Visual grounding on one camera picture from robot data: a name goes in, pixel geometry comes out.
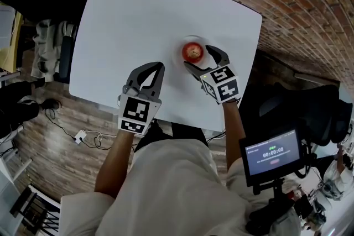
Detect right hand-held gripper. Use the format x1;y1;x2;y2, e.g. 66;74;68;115
183;45;240;105

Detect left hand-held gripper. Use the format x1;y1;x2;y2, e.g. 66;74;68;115
117;61;166;138

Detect red apple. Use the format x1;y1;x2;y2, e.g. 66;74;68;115
181;41;206;62

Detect person's right forearm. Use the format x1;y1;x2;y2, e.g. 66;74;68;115
222;98;247;172

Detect person's left forearm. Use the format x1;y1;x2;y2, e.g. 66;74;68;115
93;126;142;200

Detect person's black trousers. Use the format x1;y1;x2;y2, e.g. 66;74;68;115
134;120;209;153

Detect white power adapter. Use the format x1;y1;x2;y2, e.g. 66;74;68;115
72;130;87;145

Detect chair draped with grey clothes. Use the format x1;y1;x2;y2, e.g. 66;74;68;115
29;18;79;84

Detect black office chair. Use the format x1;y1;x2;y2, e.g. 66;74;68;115
240;82;354;148

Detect black monitor screen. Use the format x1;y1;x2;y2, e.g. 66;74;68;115
238;128;305;187

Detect person's white shirt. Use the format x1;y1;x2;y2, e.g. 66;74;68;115
59;137;303;236

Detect black bag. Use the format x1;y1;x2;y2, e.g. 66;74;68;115
0;81;40;139

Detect white floor cable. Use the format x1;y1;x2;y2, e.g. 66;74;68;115
84;129;118;141

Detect black floor cable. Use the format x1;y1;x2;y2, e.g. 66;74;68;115
43;107;77;140

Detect black monitor mount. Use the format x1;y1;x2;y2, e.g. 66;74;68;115
244;177;295;236

